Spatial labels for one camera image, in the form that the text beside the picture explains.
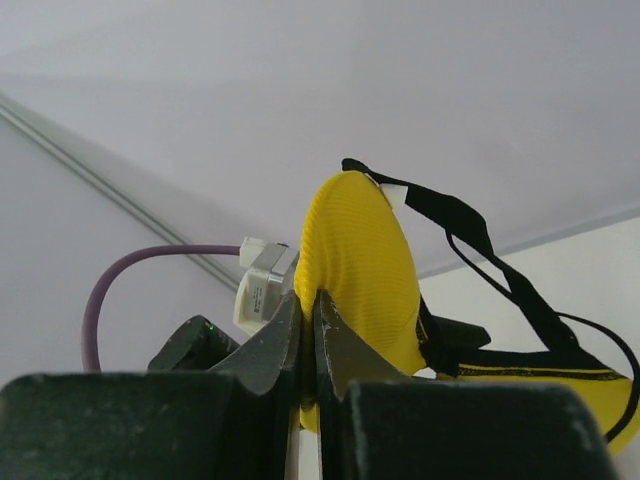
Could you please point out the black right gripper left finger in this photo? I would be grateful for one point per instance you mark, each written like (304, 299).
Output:
(237, 420)

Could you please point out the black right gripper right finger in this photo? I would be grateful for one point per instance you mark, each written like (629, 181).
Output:
(377, 423)

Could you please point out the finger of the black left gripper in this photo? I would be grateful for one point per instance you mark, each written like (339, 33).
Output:
(448, 337)

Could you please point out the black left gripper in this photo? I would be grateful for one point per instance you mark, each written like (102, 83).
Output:
(196, 345)

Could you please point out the yellow black bra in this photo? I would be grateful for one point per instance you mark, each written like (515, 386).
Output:
(353, 247)

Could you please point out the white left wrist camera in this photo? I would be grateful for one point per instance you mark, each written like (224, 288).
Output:
(268, 277)

